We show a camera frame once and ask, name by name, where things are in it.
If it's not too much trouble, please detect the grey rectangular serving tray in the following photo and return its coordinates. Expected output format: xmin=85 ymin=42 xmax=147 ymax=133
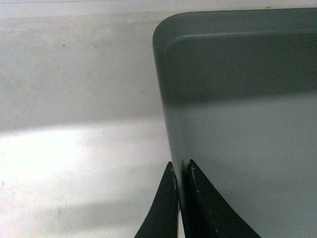
xmin=153 ymin=7 xmax=317 ymax=238

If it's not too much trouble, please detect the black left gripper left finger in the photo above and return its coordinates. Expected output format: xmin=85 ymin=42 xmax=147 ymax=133
xmin=135 ymin=162 xmax=179 ymax=238

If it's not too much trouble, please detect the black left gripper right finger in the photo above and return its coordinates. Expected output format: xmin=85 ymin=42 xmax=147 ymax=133
xmin=184 ymin=159 xmax=260 ymax=238

